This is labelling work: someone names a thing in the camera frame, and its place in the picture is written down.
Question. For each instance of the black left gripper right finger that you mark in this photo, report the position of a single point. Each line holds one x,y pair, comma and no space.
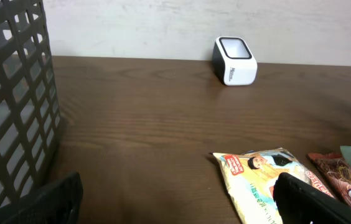
299,202

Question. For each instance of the white snack bag red label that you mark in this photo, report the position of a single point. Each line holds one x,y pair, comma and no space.
250,180

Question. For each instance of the white barcode scanner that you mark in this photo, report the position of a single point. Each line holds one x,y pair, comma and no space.
233,62

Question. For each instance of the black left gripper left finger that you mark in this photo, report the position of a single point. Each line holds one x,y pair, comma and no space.
56,202

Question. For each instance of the brown chocolate bar wrapper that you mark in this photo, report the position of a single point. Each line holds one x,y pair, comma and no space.
336,171

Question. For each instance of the grey plastic shopping basket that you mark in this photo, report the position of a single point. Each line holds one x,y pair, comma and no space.
29,107

